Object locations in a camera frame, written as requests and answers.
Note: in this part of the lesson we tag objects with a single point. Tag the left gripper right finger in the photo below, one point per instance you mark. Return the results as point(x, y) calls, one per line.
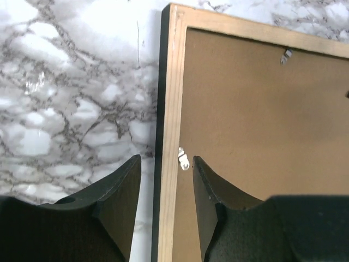
point(235, 226)

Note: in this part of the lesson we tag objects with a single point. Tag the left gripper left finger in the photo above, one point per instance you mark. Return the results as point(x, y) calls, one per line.
point(93, 224)

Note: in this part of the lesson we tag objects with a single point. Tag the silver turn clip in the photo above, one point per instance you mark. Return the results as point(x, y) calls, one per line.
point(183, 159)
point(285, 56)

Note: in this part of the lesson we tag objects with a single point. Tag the wooden picture frame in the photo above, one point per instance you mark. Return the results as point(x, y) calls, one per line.
point(169, 109)

